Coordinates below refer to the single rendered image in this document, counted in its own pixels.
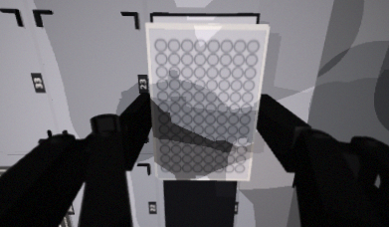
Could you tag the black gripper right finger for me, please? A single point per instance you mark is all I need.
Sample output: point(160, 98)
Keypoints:
point(327, 189)

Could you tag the white multi-well plate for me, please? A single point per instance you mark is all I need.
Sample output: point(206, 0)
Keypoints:
point(66, 221)
point(205, 84)

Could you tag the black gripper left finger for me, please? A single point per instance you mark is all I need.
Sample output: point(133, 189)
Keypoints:
point(29, 196)

